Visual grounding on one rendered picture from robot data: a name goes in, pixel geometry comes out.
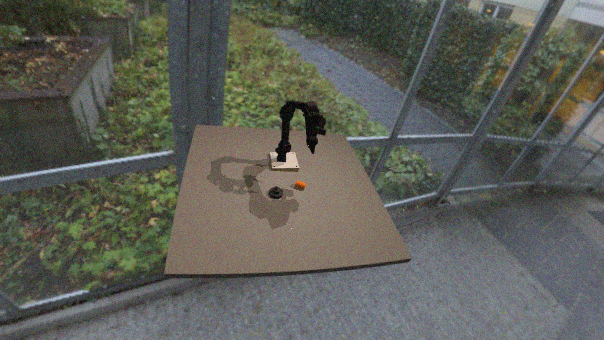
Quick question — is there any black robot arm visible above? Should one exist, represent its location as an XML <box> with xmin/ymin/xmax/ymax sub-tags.
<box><xmin>275</xmin><ymin>100</ymin><xmax>327</xmax><ymax>162</ymax></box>

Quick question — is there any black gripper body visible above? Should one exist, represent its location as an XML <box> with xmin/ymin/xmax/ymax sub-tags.
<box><xmin>306</xmin><ymin>125</ymin><xmax>318</xmax><ymax>144</ymax></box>

